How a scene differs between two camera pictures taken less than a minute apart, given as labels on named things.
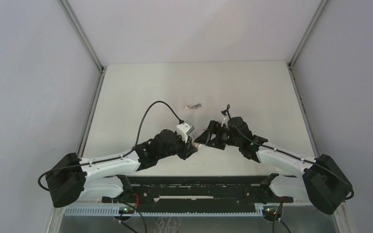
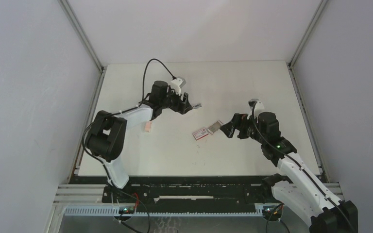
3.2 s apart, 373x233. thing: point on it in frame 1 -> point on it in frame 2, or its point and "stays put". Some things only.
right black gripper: x=206 y=138 -> x=238 y=122
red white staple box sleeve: x=197 y=134 stays put
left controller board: x=126 y=210 stays put
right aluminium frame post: x=318 y=12 stays put
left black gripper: x=187 y=149 -> x=182 y=107
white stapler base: x=194 y=107 stays put
